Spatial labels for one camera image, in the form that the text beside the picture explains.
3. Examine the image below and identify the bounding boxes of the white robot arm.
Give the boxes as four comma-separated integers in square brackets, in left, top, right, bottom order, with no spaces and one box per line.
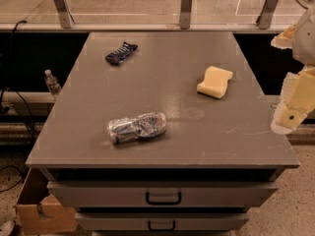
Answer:
[271,7,315,135]

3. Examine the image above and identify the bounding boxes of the yellow sponge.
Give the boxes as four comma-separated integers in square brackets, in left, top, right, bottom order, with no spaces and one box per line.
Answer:
[197,66,233,99]

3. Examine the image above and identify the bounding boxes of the grey drawer cabinet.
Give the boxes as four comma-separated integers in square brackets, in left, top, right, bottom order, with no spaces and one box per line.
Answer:
[27,31,298,236]

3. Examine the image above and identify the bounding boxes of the crushed silver plastic bottle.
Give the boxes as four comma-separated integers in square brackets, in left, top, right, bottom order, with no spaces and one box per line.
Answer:
[107,112,166,144]

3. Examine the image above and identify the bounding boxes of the dark blue snack packet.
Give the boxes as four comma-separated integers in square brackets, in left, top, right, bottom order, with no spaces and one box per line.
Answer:
[105,41,138,66]

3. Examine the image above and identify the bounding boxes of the upper grey drawer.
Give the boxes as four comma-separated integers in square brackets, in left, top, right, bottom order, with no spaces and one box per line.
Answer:
[48,181,278,208]

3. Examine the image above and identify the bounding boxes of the grey drawer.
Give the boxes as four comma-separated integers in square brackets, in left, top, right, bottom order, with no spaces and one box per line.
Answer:
[48,181,278,208]
[75,212,249,232]

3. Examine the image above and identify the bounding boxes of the lower grey drawer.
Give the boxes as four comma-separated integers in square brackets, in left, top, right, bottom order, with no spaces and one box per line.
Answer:
[75,212,249,232]

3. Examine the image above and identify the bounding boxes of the clear water bottle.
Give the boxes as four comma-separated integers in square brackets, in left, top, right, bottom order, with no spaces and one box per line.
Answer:
[44,70,61,95]

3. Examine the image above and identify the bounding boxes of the brown cardboard box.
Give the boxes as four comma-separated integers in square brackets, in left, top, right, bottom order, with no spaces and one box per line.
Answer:
[14,167,79,236]

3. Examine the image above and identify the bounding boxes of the metal window railing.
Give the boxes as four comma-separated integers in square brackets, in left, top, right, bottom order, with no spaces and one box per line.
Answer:
[0,0,315,34]

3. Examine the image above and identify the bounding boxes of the black cable left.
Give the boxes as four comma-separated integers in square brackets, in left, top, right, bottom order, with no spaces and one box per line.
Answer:
[0,19,37,143]

